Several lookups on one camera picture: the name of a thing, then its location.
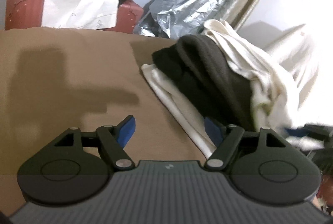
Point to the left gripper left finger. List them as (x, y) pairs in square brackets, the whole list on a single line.
[(112, 141)]

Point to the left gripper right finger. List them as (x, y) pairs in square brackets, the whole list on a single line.
[(226, 139)]

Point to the white waffle knit garment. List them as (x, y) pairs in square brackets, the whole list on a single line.
[(275, 97)]

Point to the folded dark brown garment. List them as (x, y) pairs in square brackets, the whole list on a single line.
[(200, 71)]

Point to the folded cream garment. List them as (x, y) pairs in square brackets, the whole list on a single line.
[(188, 117)]

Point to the cream draped blanket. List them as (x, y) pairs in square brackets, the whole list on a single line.
[(300, 51)]

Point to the red suitcase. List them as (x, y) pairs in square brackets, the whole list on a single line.
[(28, 13)]

